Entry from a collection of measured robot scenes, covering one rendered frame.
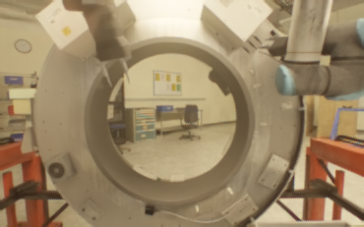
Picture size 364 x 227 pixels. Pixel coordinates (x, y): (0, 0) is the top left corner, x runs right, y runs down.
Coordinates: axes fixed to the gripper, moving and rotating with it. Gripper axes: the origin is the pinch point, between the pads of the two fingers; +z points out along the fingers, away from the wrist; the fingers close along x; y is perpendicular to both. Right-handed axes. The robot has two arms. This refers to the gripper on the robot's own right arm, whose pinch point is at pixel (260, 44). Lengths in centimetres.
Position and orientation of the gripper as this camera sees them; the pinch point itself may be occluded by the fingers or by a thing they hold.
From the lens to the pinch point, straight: 88.4
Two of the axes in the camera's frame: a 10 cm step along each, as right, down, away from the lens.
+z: -4.2, -2.1, 8.8
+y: 6.2, 6.4, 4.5
